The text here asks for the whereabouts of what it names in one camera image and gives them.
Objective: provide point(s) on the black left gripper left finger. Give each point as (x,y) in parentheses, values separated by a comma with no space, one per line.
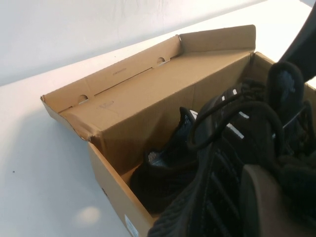
(264,209)

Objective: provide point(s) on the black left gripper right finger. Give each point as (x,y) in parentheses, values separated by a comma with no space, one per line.
(306,37)

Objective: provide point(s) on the black sneaker white tongue label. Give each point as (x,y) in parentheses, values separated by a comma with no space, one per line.
(160,177)
(222,172)

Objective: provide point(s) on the brown cardboard shoe box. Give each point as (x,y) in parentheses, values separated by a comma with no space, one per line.
(148,98)

